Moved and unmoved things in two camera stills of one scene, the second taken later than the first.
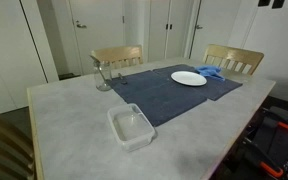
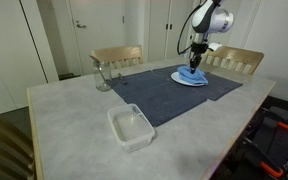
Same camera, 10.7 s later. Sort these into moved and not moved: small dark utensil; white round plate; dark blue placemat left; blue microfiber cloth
Moved: blue microfiber cloth
Not moved: white round plate; dark blue placemat left; small dark utensil
